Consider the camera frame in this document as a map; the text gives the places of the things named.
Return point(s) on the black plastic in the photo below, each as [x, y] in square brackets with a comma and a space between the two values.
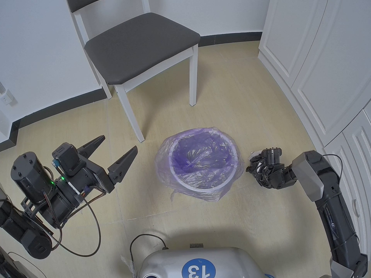
[252, 166]

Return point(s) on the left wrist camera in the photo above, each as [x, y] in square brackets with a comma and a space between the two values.
[68, 156]

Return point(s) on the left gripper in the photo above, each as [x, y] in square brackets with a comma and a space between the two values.
[92, 178]

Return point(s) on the white trash bin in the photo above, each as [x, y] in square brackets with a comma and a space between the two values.
[188, 185]

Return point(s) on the white wardrobe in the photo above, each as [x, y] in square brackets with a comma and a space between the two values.
[318, 53]

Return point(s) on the white chair grey seat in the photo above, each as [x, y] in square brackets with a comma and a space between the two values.
[139, 48]

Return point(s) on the white wall socket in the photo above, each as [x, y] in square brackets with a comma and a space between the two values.
[5, 98]

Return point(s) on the white plastic wrapper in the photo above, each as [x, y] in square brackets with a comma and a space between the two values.
[256, 153]

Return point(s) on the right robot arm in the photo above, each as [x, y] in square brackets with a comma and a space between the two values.
[310, 172]

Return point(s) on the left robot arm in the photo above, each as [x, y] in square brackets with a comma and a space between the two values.
[29, 169]

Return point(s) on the purple plastic bag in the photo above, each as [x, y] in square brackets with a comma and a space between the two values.
[200, 158]

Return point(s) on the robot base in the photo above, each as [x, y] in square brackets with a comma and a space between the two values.
[174, 262]

